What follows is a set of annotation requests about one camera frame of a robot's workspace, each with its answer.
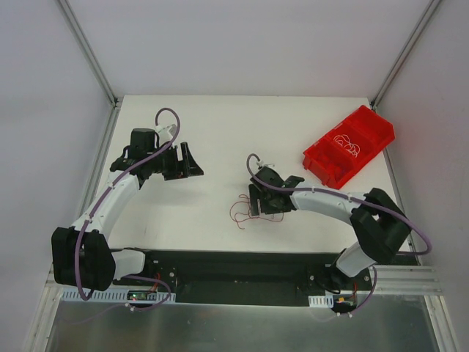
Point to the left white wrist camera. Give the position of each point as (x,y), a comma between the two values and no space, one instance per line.
(166,133)

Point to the white cable duct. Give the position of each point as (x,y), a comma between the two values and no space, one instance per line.
(131,296)
(325,301)

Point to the red plastic bin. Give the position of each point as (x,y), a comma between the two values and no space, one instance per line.
(344,150)

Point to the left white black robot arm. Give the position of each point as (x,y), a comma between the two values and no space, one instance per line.
(81,254)

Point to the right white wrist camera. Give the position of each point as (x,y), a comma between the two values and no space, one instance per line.
(260,164)

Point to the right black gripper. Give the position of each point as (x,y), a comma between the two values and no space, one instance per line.
(260,202)

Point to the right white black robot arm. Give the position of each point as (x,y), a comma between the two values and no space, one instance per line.
(379,225)

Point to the aluminium frame post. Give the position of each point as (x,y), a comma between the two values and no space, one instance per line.
(411,42)
(80,37)

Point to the right white cable duct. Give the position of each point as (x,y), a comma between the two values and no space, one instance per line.
(325,301)

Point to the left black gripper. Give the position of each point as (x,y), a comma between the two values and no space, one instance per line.
(181,161)

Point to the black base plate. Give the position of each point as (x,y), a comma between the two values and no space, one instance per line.
(244,278)

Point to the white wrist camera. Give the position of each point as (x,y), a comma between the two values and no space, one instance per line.
(166,133)
(260,164)

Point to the left white cable duct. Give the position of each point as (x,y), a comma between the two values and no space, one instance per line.
(131,296)

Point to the right aluminium frame post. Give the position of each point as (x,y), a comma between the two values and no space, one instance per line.
(411,42)

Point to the left aluminium frame post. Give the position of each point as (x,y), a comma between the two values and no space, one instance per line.
(80,37)

